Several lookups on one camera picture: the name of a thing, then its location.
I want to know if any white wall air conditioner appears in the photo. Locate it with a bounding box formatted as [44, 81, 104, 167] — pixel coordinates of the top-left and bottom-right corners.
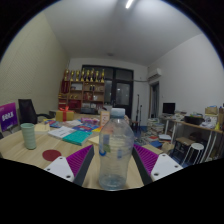
[146, 68, 163, 82]

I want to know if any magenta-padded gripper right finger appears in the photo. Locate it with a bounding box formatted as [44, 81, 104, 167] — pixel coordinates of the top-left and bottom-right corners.
[132, 143, 184, 186]

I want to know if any yellow gift box red ribbon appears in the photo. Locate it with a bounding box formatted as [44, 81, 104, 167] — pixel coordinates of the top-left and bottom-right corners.
[55, 105, 75, 123]

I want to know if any beige notebook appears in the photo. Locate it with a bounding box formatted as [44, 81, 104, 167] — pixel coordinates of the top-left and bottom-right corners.
[33, 123, 51, 135]

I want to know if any flat round red coaster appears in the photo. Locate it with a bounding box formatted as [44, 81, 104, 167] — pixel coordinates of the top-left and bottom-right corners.
[41, 149, 63, 162]

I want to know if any dark framed glass door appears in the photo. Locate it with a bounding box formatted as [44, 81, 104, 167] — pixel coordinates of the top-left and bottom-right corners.
[81, 64, 135, 119]

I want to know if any wooden side desk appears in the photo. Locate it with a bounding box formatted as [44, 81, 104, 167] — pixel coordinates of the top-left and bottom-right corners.
[159, 114, 224, 161]

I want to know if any white booklet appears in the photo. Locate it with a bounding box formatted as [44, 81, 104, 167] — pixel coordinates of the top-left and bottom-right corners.
[47, 125, 76, 140]

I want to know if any pink tissue packet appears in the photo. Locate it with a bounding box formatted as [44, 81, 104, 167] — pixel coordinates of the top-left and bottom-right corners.
[80, 116, 100, 125]

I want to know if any small orange white carton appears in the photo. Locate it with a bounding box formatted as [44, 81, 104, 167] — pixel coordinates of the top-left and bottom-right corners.
[99, 110, 111, 128]

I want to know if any black office chair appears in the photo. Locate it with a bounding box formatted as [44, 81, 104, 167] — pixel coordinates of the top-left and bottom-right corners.
[17, 98, 54, 125]

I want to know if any wooden shelf unit with trophies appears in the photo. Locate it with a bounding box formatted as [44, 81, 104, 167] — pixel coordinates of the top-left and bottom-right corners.
[58, 68, 106, 114]

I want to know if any pale green cup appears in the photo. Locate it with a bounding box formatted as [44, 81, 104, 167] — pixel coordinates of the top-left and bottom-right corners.
[20, 122, 37, 151]

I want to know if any blue red book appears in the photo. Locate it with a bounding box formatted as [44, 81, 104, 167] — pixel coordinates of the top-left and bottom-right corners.
[72, 123, 99, 133]

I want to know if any purple sign board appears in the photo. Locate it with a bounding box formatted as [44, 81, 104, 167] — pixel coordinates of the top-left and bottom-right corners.
[0, 101, 19, 133]

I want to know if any white round stool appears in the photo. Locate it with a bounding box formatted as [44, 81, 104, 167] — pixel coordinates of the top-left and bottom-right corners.
[182, 142, 205, 167]

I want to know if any teal book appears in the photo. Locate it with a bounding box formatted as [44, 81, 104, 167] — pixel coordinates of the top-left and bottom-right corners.
[61, 129, 92, 147]

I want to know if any black computer monitor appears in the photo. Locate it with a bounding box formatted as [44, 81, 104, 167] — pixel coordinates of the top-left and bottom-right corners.
[162, 102, 177, 116]

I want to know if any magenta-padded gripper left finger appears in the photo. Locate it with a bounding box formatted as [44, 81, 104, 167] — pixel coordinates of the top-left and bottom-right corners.
[43, 144, 95, 187]

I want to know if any clear plastic water bottle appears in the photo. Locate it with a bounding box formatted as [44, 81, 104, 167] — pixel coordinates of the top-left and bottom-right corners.
[98, 107, 135, 191]

